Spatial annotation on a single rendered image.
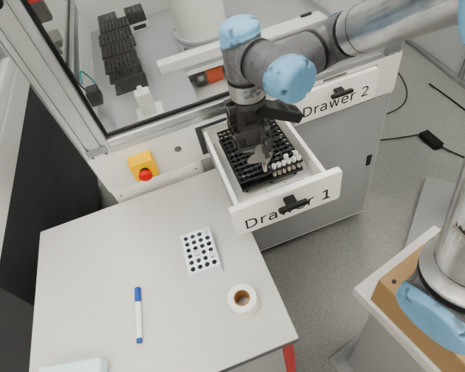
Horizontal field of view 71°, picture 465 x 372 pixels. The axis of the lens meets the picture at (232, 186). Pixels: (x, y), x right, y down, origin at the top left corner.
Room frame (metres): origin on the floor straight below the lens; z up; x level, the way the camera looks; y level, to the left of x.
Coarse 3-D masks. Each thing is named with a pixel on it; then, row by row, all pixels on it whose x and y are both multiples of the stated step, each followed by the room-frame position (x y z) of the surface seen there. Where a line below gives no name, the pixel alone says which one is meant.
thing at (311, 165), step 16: (208, 128) 0.81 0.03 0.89; (224, 128) 0.81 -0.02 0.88; (288, 128) 0.73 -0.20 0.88; (208, 144) 0.74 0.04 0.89; (304, 144) 0.64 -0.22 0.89; (224, 160) 0.72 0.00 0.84; (304, 160) 0.62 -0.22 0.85; (224, 176) 0.60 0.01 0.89; (288, 176) 0.59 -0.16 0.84; (304, 176) 0.57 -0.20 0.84; (240, 192) 0.58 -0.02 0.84; (256, 192) 0.56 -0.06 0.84
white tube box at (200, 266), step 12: (192, 240) 0.49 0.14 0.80; (204, 240) 0.48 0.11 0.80; (192, 252) 0.45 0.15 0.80; (204, 252) 0.45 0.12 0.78; (216, 252) 0.43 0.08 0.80; (192, 264) 0.43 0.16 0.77; (204, 264) 0.41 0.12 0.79; (216, 264) 0.40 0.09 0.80; (192, 276) 0.39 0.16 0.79; (204, 276) 0.39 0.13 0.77
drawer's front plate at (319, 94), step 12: (360, 72) 0.85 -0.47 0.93; (372, 72) 0.84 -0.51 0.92; (324, 84) 0.83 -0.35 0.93; (336, 84) 0.83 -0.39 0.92; (348, 84) 0.83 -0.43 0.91; (360, 84) 0.84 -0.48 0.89; (372, 84) 0.84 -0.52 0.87; (312, 96) 0.82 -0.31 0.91; (324, 96) 0.82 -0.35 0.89; (348, 96) 0.83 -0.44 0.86; (360, 96) 0.84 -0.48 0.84; (372, 96) 0.85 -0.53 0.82; (300, 108) 0.81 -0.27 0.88; (312, 108) 0.82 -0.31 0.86; (324, 108) 0.82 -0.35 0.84; (336, 108) 0.83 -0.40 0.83
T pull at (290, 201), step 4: (288, 196) 0.47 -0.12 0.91; (292, 196) 0.46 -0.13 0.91; (284, 200) 0.46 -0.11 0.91; (288, 200) 0.46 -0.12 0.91; (292, 200) 0.45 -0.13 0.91; (296, 200) 0.45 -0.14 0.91; (300, 200) 0.45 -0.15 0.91; (304, 200) 0.44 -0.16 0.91; (288, 204) 0.44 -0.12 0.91; (292, 204) 0.44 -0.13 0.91; (296, 204) 0.44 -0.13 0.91; (300, 204) 0.44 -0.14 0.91; (304, 204) 0.44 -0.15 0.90; (280, 208) 0.44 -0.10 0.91; (284, 208) 0.44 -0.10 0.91; (288, 208) 0.43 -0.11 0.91; (292, 208) 0.43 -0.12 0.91; (296, 208) 0.44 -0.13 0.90; (280, 212) 0.43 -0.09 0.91; (284, 212) 0.43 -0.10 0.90
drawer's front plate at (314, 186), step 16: (320, 176) 0.49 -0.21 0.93; (336, 176) 0.49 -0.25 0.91; (272, 192) 0.48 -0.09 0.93; (288, 192) 0.47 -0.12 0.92; (304, 192) 0.48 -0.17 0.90; (320, 192) 0.48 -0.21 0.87; (336, 192) 0.49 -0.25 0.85; (240, 208) 0.46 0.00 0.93; (256, 208) 0.46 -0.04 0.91; (272, 208) 0.47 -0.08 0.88; (304, 208) 0.48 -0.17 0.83; (240, 224) 0.45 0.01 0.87; (256, 224) 0.46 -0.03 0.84
